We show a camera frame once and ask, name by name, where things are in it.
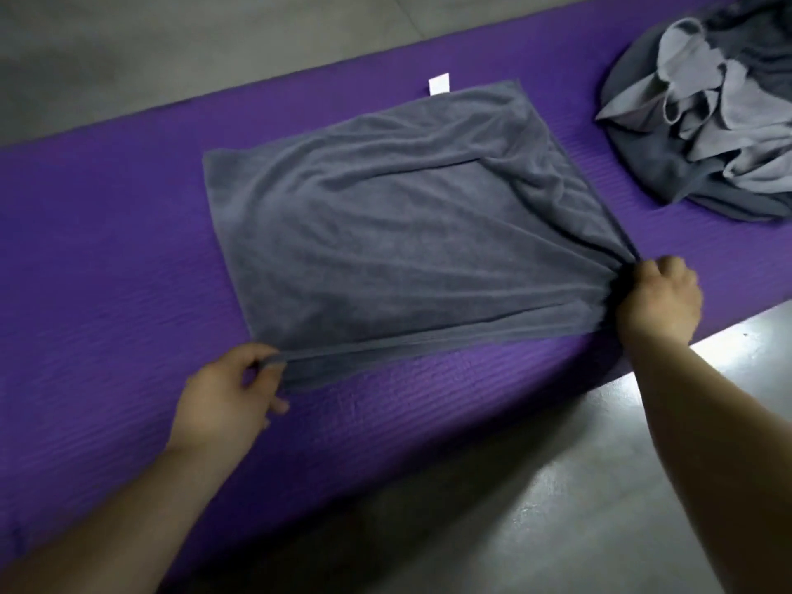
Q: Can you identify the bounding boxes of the person's left hand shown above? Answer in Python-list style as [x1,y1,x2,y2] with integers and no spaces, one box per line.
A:
[167,342,290,464]

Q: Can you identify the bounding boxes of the person's right hand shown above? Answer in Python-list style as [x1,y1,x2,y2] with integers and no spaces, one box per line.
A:
[615,255,705,351]

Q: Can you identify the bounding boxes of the person's right forearm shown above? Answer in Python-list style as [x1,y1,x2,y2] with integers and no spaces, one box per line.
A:
[621,337,792,594]

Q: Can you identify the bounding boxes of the person's left forearm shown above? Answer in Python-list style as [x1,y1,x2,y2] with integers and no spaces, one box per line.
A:
[0,445,248,594]

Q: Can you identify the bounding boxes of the purple yoga mat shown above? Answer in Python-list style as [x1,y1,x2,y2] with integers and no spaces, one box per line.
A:
[0,0,792,594]

